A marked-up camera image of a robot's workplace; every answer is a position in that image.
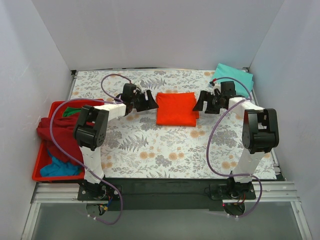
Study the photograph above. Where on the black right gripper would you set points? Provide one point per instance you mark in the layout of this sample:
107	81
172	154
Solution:
208	101

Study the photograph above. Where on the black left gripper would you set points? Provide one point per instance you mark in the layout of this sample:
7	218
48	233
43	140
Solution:
141	100

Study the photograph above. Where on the orange t shirt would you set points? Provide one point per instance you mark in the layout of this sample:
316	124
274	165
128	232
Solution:
176	109

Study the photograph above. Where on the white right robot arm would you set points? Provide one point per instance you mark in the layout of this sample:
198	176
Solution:
260	132

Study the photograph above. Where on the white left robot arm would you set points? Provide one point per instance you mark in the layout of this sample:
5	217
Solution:
91	126

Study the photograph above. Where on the folded teal t shirt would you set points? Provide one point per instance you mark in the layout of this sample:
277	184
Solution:
244	77

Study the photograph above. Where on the green t shirt in bin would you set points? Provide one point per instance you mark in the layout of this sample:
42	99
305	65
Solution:
69	111

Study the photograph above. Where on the dark red t shirt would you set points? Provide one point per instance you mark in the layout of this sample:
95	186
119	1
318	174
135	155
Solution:
62	129

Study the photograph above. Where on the red plastic bin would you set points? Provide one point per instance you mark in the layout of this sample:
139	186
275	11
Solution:
44	157

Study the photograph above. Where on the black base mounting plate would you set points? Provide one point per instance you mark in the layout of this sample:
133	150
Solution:
166	194

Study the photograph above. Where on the blue t shirt in bin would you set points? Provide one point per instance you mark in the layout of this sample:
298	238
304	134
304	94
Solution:
58	168

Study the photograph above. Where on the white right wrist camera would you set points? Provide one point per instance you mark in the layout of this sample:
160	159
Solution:
216	87

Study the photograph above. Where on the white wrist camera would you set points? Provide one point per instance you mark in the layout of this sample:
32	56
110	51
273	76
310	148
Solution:
139	89
216	87

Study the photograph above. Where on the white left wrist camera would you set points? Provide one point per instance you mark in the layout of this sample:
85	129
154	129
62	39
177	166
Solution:
139	89

